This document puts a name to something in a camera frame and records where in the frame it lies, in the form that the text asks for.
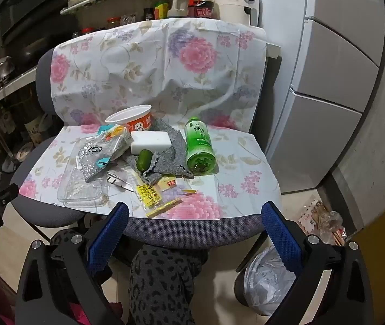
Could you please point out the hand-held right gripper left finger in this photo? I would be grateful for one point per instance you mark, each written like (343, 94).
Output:
(108, 237)

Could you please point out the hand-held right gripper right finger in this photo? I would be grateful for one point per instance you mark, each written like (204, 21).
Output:
(282, 237)

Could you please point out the silver scouring cloth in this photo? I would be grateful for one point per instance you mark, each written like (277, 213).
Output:
(91, 166)

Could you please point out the grey cloth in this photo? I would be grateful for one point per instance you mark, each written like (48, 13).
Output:
(175, 162)

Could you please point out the bag of chopsticks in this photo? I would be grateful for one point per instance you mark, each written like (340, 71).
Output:
(321, 220)

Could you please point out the bin with white bag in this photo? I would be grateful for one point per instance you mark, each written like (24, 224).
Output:
(267, 277)

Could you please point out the clear plastic tray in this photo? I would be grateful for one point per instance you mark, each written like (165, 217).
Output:
(80, 193)

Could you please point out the yellow printed wrapper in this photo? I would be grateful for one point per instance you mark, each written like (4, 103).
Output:
(148, 194)

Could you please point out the yellow stick wrapper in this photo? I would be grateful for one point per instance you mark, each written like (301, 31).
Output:
(163, 207)

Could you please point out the grey office chair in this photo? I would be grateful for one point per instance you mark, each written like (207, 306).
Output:
(179, 232)

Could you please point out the leopard print pants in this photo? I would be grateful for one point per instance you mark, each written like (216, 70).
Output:
(162, 284)

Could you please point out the yellow and red sachet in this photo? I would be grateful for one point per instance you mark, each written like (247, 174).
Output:
(169, 182)

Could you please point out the small green cucumber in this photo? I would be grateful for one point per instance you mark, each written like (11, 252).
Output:
(144, 158)

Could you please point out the teal and orange tissue pack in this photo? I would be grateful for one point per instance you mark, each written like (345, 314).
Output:
(118, 138)

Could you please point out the kitchen counter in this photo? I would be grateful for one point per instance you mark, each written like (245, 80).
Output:
(6, 86)

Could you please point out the yellow box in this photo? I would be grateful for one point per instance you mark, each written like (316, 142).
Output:
(382, 260)

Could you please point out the white sponge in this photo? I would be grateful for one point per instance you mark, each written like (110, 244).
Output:
(152, 143)

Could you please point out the red instant noodle cup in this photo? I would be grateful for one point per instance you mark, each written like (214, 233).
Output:
(138, 123)

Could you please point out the green tea bottle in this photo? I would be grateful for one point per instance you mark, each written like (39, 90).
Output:
(199, 142)

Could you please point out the black wok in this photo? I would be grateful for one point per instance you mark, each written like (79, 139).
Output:
(30, 52)

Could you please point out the white refrigerator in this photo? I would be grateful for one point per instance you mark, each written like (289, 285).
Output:
(331, 74)

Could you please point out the floral cloth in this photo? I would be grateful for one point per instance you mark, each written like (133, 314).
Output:
(179, 74)

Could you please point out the red lidded jar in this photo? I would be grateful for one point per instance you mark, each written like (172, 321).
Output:
(113, 22)

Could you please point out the dark bottle yellow cap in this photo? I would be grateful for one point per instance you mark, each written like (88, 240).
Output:
(148, 10)

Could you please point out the yellow and green bottle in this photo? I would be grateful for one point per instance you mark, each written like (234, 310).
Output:
(161, 6)

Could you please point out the white plastic jug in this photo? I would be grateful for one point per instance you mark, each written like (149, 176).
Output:
(177, 6)

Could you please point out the white air fryer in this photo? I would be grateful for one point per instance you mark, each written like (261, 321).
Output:
(229, 0)

